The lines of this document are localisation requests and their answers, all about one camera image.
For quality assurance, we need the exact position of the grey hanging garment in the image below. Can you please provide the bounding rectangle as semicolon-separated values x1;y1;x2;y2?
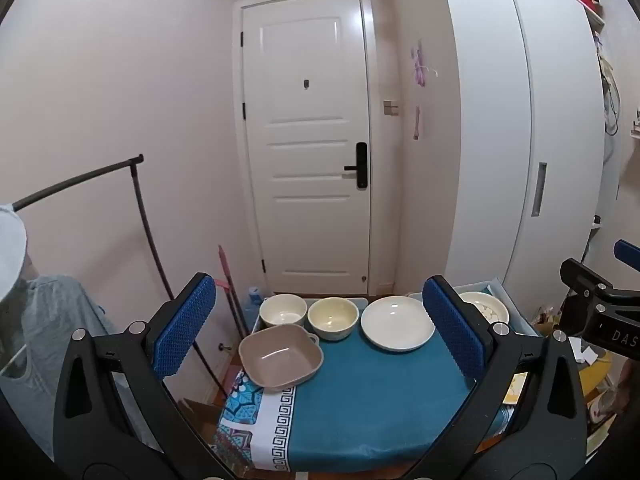
0;275;151;453

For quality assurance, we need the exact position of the black clothes rack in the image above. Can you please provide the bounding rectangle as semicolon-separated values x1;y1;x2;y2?
12;155;227;397

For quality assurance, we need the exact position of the white square bowl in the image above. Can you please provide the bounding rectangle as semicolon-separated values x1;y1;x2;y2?
259;294;308;330

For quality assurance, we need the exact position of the purple flower wall sticker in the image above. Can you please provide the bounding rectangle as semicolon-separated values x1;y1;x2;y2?
410;40;440;87

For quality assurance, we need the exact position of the pink square basin with handles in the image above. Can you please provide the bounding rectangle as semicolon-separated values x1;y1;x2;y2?
238;323;323;393

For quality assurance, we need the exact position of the white wardrobe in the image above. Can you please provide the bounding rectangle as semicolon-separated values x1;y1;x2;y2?
400;0;606;301

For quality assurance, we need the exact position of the black door lock handle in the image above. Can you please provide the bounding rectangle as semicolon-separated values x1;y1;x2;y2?
344;142;367;190

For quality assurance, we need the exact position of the plain white plate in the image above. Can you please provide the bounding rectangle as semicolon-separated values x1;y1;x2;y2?
361;296;436;352

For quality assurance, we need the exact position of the flat cardboard box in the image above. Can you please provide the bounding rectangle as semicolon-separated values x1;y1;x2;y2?
180;397;222;442

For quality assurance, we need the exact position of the patterned white plate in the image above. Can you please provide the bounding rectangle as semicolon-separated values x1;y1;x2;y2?
457;291;510;326

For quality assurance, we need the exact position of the white panel door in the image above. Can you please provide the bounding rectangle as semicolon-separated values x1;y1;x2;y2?
240;0;373;296

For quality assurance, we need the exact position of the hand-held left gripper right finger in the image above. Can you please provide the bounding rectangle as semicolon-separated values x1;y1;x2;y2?
400;274;588;480

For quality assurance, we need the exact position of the white hat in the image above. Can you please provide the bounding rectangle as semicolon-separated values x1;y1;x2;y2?
0;204;28;303

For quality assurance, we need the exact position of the clear water bottle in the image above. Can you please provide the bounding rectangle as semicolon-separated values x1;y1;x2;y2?
247;286;266;333

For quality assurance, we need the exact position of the cream round bowl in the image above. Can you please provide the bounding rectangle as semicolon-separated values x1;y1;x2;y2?
307;297;360;342

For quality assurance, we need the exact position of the pink broom stick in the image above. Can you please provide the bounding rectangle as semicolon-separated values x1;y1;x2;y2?
217;245;249;342

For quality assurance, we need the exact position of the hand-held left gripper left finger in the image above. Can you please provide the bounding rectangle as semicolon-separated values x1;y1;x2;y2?
52;272;236;480

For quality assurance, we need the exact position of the grey wardrobe handle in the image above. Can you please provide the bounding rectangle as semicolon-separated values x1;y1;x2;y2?
531;162;547;218

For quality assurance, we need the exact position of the teal patterned tablecloth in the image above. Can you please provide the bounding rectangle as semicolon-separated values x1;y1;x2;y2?
215;330;516;473

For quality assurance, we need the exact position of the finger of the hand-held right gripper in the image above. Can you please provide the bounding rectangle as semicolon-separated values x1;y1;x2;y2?
614;239;640;266
560;258;628;306

